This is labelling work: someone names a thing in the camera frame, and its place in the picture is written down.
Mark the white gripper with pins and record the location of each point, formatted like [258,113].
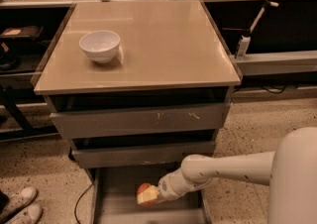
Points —
[165,188]

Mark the red apple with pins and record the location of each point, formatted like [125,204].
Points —
[142,190]

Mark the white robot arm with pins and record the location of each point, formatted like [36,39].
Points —
[290,172]

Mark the bottom grey drawer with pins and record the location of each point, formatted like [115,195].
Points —
[114,199]

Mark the grey drawer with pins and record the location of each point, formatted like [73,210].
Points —
[114,199]
[138,121]
[141,155]

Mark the middle grey drawer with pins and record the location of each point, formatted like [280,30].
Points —
[141,155]

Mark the top grey drawer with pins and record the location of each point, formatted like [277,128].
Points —
[138,121]

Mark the grey drawer cabinet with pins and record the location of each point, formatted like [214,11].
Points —
[169,55]

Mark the white sneaker lower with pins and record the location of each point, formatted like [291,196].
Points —
[29,215]

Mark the white sneaker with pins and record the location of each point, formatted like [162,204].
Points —
[11,205]
[29,215]

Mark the white sneaker upper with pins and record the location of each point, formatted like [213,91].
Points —
[11,205]

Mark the white ceramic bowl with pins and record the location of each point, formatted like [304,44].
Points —
[100,46]

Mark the white bottle with nozzle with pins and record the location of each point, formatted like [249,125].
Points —
[245,39]

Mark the dark flat box on shelf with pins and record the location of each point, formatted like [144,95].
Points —
[27,32]

